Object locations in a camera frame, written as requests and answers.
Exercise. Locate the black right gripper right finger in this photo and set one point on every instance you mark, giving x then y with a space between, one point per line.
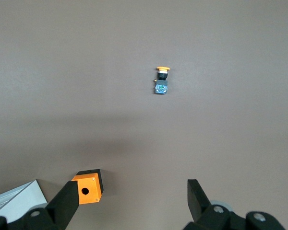
199 206

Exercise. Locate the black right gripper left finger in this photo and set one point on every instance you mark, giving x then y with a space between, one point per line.
60 206

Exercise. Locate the orange push button switch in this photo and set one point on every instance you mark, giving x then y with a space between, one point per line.
162 81

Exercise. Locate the white drawer cabinet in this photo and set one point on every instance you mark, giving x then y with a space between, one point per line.
21 201

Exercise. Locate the orange button enclosure box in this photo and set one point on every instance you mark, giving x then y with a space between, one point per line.
93 189

